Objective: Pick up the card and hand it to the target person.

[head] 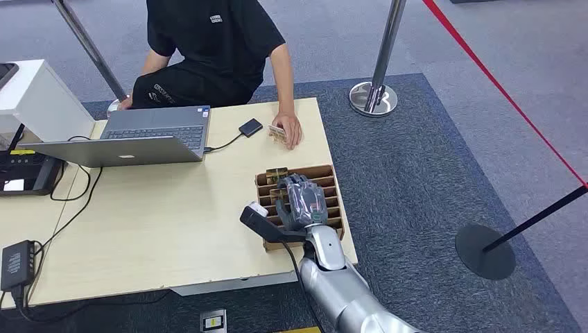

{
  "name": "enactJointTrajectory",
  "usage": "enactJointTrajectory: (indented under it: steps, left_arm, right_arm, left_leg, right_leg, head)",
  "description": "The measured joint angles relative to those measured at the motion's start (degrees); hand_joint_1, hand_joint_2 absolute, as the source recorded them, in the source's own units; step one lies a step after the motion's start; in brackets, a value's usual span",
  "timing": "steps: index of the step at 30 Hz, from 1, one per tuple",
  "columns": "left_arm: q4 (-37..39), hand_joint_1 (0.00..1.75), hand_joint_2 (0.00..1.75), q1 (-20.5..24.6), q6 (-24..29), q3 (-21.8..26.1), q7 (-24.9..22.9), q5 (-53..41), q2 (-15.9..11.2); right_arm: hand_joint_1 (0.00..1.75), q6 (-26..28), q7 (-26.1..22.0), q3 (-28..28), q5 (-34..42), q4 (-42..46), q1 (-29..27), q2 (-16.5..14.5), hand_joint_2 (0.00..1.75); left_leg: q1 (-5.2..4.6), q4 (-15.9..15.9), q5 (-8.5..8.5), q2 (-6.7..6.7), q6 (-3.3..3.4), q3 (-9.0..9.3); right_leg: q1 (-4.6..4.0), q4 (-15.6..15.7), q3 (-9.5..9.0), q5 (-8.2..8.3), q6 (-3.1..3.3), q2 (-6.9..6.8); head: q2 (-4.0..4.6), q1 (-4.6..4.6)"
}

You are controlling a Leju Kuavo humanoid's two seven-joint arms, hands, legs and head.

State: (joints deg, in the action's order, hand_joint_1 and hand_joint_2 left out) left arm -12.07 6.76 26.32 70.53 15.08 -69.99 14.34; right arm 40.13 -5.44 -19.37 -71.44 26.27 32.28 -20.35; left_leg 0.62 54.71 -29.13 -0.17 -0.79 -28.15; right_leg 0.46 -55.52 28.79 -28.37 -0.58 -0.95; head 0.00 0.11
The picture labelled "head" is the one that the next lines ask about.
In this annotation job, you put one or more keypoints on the person's right hand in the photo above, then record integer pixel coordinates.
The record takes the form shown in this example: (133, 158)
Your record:
(127, 103)

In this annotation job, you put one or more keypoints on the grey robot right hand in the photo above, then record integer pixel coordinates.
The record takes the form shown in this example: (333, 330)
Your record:
(307, 202)

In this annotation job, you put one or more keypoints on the person's left hand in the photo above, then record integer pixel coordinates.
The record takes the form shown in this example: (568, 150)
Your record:
(293, 129)

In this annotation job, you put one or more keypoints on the brown slotted wooden card holder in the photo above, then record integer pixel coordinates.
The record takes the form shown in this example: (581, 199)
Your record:
(333, 202)

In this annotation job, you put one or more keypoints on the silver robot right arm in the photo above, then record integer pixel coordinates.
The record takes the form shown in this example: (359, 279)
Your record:
(342, 289)

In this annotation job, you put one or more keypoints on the person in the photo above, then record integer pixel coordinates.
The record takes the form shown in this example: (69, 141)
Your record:
(216, 50)

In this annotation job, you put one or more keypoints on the grey open laptop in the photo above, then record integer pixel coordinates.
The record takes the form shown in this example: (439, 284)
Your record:
(151, 133)

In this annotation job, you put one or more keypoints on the chrome stanchion with round base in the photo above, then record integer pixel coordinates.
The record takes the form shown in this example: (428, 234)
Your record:
(383, 50)
(89, 50)

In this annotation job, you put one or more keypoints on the white box cabinet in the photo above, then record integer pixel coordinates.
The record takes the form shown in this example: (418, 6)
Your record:
(43, 101)

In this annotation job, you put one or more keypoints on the dark blue carpet mat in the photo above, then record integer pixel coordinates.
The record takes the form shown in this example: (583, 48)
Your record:
(413, 193)

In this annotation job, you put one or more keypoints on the black desktop device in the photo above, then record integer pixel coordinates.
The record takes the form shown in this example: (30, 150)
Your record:
(27, 174)

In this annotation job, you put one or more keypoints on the dark tablet screen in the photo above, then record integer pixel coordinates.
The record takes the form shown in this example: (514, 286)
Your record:
(6, 71)

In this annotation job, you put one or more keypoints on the yellow floor marker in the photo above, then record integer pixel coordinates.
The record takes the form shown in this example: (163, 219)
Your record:
(298, 330)

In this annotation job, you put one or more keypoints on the floor socket plate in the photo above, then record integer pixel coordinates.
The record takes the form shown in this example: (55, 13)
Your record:
(213, 321)

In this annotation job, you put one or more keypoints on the black stanchion with round base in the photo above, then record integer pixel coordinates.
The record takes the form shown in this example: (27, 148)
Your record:
(487, 253)

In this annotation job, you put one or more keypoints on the black power adapter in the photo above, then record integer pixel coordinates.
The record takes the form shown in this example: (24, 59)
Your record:
(16, 264)

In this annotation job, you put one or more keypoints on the red barrier belt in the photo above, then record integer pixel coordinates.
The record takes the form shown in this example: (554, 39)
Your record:
(500, 89)

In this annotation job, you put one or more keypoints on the black wrist camera pale box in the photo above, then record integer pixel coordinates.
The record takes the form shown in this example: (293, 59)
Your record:
(260, 221)

